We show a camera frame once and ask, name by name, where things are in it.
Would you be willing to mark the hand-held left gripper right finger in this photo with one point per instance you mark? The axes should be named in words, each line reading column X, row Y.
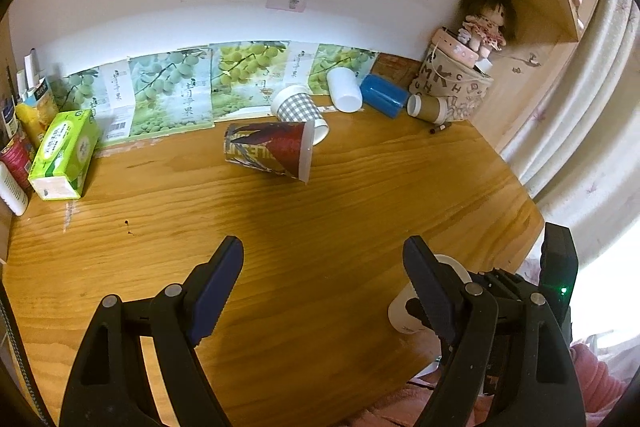
column 430, row 287

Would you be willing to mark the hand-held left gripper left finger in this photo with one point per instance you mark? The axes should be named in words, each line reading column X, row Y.
column 212, row 292

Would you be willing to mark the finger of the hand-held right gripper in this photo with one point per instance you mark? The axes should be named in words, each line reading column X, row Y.
column 414, row 309

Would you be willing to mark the plain white paper cup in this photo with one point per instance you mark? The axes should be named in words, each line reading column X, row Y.
column 400, row 314

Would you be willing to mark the red patterned paper cup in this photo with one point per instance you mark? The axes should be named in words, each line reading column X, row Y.
column 270, row 149

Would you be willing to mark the brown paper cup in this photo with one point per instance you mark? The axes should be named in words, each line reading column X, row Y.
column 429, row 108

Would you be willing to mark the blue cup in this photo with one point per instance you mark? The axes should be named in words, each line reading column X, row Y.
column 382, row 96

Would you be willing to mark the grey checkered paper cup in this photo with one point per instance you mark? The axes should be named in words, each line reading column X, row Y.
column 296, row 109

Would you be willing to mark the white plastic cup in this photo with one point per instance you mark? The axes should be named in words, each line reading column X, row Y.
column 344, row 89

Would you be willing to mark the pink clothing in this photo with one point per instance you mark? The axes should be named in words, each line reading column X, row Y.
column 595, row 382

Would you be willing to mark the cream curtain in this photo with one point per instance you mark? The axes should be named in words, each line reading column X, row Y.
column 585, row 117

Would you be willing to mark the brown crayon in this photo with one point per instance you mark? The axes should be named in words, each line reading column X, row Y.
column 439, row 129

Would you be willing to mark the letter print fabric basket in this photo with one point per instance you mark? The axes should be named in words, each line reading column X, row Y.
column 460, row 92

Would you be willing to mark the green tissue box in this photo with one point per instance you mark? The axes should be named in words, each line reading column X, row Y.
column 62, row 154

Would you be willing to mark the row of grape print cartons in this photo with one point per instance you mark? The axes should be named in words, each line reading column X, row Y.
column 170, row 92

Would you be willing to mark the brown packet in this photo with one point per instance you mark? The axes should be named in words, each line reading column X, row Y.
column 395, row 67

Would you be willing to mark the white bottle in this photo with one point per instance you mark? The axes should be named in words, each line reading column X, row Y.
column 12, row 192

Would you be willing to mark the red can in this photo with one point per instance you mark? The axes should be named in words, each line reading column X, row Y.
column 17, row 162

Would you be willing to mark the pink round box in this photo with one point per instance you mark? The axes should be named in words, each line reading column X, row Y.
column 452, row 47

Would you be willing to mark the yellow box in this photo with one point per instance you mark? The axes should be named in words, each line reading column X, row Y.
column 37, row 114

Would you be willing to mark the brown haired doll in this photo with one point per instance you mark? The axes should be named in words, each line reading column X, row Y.
column 485, row 17

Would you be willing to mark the dark bottle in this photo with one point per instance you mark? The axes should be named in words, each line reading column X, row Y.
column 9, row 122

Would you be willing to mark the white tube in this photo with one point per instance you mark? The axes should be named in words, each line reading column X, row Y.
column 31, row 69

